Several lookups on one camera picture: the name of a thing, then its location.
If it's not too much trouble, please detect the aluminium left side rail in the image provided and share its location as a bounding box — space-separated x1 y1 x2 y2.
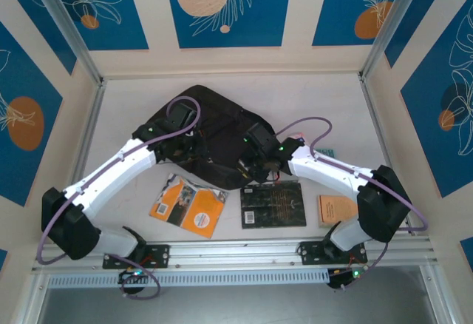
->
68 79 109 188

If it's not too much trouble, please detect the black backpack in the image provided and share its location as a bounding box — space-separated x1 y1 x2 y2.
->
142 85 282 192

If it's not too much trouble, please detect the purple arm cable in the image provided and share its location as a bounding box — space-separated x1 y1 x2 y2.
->
36 95 203 300
275 116 429 291

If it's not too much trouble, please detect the aluminium right upright post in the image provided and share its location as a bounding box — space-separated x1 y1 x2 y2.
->
360 0 435 81

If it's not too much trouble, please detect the black book with barcode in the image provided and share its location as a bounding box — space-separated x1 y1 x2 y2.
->
239 180 307 229

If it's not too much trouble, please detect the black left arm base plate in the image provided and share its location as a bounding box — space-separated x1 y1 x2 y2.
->
102 243 171 269

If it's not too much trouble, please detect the tan orange paperback book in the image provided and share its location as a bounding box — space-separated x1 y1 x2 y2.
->
316 194 361 234

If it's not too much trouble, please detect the grey slotted cable duct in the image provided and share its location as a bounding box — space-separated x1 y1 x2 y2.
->
46 267 330 289

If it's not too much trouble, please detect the aluminium mounting rail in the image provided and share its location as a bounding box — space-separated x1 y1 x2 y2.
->
31 235 439 272

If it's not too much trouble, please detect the aluminium left upright post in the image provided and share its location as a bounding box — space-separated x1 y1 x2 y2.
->
27 0 105 87

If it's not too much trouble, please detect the orange photo cover book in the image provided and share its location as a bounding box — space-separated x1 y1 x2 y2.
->
149 172 228 239

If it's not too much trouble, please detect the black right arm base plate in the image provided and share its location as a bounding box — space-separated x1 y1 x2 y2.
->
299 240 369 266

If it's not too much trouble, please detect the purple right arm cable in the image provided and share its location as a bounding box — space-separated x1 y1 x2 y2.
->
275 116 429 291

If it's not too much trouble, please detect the aluminium right side rail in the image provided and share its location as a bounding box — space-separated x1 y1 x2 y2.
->
358 73 415 236

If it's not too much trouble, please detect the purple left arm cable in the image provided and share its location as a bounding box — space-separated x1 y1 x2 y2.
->
36 95 203 300

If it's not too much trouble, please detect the aluminium upright post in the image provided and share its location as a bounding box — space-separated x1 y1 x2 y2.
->
27 0 105 87
360 0 435 81

